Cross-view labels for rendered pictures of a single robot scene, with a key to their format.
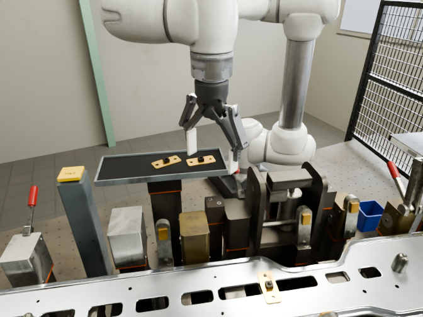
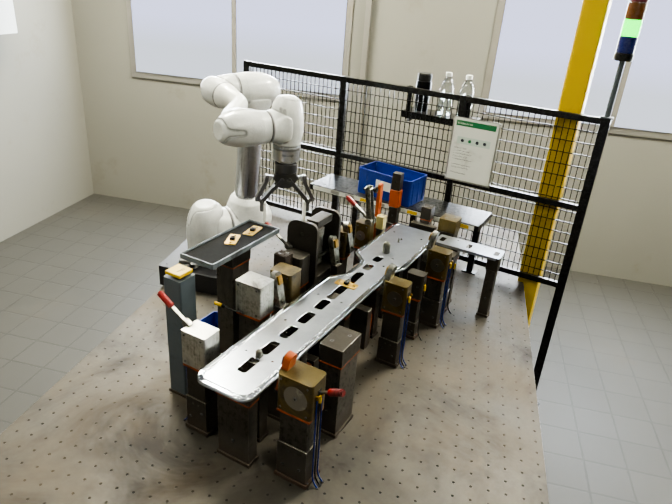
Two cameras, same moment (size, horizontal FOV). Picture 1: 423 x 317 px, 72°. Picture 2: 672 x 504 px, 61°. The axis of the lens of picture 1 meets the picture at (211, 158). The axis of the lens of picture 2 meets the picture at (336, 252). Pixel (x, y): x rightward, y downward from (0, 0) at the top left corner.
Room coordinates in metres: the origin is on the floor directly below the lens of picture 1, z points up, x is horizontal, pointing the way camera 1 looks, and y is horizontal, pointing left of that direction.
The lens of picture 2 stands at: (-0.62, 1.36, 2.00)
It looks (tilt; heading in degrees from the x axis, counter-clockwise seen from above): 26 degrees down; 307
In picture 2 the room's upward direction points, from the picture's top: 4 degrees clockwise
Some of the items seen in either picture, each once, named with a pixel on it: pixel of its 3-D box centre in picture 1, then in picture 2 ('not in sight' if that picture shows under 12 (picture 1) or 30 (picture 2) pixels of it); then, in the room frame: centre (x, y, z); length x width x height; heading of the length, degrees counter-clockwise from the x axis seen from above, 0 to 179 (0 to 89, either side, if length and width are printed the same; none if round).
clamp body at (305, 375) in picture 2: not in sight; (303, 427); (0.15, 0.42, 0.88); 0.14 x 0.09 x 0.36; 9
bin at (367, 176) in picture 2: not in sight; (391, 183); (0.82, -0.99, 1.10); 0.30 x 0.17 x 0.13; 2
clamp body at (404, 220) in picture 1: (381, 244); (358, 257); (0.69, -0.57, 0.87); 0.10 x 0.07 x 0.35; 9
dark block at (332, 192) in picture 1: (310, 236); not in sight; (0.69, -0.32, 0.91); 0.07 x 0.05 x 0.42; 9
